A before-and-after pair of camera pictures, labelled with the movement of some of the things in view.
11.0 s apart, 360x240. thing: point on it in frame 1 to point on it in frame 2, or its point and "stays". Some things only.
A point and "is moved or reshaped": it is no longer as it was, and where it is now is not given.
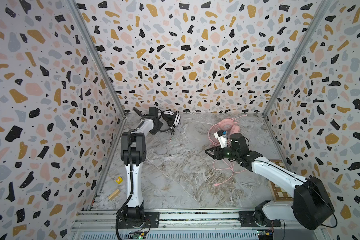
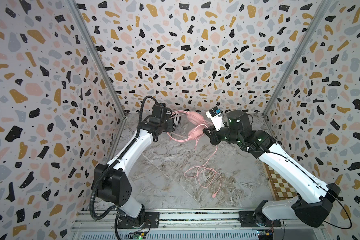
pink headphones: (231, 126) is moved or reshaped
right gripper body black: (219, 153) to (215, 135)
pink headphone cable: (223, 169) to (215, 195)
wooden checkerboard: (278, 193) stays
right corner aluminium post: (318, 18) stays
